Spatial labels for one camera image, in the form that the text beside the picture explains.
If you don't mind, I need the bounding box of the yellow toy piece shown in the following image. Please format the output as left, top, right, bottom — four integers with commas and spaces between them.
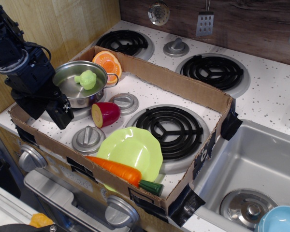
29, 213, 54, 228

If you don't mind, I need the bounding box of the green toy broccoli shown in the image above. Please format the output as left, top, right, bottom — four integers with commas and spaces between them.
74, 70, 97, 90

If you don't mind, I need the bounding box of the light blue bowl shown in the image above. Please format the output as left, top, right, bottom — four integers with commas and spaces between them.
254, 206, 290, 232

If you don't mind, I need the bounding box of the light green plastic plate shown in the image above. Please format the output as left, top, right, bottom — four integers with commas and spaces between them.
96, 127, 163, 183

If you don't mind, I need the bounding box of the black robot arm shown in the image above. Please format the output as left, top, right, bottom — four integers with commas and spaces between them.
0, 5, 74, 130

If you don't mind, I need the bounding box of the hanging silver spatula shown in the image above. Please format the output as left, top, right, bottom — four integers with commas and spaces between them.
196, 0, 214, 37

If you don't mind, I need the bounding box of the brown cardboard fence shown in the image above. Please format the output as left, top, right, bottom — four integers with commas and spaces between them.
8, 45, 244, 227

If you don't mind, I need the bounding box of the silver stove knob back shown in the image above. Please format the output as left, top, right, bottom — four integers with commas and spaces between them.
163, 38, 189, 57

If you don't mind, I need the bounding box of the back left black burner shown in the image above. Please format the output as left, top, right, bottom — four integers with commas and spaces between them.
92, 30, 155, 61

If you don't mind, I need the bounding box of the silver oven knob left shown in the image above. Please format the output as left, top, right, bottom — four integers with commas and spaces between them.
18, 144, 47, 172

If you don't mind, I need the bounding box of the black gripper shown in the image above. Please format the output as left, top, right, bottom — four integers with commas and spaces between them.
5, 47, 74, 130

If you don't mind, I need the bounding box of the silver oven door handle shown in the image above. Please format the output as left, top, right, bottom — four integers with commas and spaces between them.
23, 169, 133, 232

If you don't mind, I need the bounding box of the silver oven knob right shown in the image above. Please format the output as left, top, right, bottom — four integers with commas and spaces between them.
104, 195, 140, 228

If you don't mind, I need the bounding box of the silver stove knob centre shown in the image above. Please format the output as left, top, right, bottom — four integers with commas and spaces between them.
109, 93, 139, 116

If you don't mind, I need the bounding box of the silver stove knob front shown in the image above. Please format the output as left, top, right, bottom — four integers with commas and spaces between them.
72, 126, 106, 155

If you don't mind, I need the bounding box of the back right black burner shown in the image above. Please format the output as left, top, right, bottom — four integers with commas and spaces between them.
175, 53, 250, 98

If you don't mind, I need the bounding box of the silver oven knob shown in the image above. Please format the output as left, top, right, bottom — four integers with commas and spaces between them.
104, 195, 140, 228
18, 144, 47, 172

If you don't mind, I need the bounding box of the silver sink basin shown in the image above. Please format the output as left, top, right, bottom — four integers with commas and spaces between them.
194, 120, 290, 232

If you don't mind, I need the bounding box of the silver stove knob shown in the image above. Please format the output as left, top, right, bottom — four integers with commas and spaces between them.
72, 126, 106, 155
163, 38, 189, 57
109, 93, 139, 116

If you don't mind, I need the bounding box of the orange toy citrus half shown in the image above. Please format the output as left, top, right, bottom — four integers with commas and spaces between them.
92, 51, 122, 84

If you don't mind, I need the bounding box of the orange toy carrot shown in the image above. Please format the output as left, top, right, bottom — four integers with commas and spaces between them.
85, 156, 164, 196

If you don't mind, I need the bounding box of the silver steel pot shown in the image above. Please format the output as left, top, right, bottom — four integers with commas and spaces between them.
53, 60, 119, 109

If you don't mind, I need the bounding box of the silver sink drain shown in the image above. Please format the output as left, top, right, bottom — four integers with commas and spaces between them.
219, 188, 278, 231

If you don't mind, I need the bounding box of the front right black burner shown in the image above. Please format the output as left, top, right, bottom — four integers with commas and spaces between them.
126, 104, 210, 174

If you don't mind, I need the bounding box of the red toy onion half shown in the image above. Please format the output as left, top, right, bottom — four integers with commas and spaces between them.
91, 102, 121, 128

